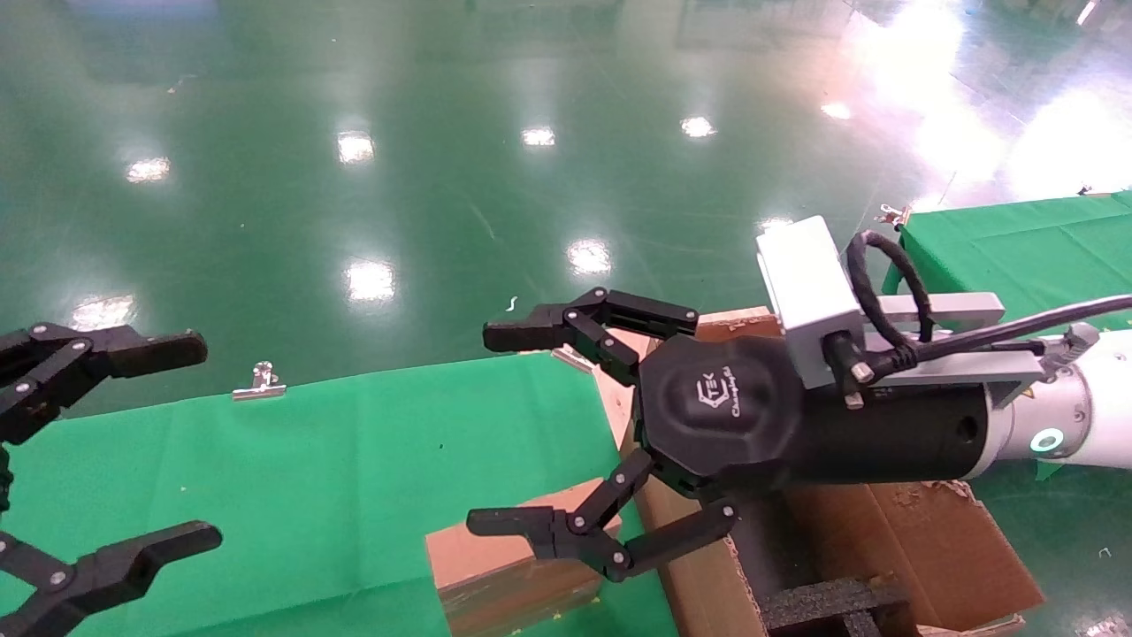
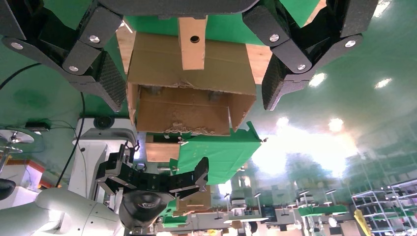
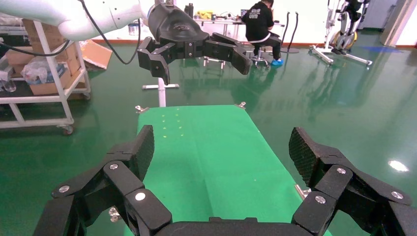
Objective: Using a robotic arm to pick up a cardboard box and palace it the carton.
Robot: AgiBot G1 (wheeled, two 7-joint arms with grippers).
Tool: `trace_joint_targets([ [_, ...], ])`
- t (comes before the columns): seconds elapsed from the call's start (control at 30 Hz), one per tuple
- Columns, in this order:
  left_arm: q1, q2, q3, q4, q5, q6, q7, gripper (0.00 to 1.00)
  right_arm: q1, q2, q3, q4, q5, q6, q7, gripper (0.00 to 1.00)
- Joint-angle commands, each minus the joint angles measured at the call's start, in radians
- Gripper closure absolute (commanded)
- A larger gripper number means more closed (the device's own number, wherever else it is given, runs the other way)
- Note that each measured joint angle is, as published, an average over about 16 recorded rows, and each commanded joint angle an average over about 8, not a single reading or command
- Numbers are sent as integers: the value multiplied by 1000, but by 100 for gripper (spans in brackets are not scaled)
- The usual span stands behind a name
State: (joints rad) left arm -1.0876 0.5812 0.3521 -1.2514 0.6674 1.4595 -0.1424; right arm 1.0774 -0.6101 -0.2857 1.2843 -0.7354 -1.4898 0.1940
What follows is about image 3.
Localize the black curved floor stand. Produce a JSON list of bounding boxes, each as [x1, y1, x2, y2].
[[280, 11, 300, 55]]

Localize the white office desk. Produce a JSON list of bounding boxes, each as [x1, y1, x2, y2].
[[194, 17, 287, 41]]

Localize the clear plastic bag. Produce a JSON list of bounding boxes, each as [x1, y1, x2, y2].
[[20, 57, 66, 86]]

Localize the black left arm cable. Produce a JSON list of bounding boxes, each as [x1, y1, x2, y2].
[[0, 0, 142, 65]]

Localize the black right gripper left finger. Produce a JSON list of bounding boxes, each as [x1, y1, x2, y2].
[[32, 124, 173, 236]]

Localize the brown cardboard storage box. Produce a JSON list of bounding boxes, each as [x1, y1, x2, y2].
[[4, 42, 82, 78], [29, 66, 73, 96], [22, 19, 66, 55]]

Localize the seated person in black hoodie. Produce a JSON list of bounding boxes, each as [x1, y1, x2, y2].
[[241, 0, 285, 67]]

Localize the white wheeled shelf cart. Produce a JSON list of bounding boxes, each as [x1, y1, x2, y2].
[[0, 21, 92, 136]]

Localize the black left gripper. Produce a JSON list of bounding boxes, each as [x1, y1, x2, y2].
[[137, 3, 253, 86]]

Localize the flat cardboard sheet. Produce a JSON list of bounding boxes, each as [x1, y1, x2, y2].
[[80, 39, 113, 72]]

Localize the white T-shaped floor stand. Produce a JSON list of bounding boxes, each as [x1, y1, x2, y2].
[[142, 77, 180, 108]]

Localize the small wheeled stool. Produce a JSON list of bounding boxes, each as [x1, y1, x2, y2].
[[249, 41, 271, 69]]

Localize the green tablecloth with yellow marks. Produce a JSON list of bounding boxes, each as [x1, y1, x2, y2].
[[123, 104, 333, 236]]

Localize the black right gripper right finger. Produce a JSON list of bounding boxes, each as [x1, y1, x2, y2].
[[288, 126, 417, 236]]

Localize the white frame test rig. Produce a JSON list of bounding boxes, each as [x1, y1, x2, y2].
[[308, 0, 374, 67]]

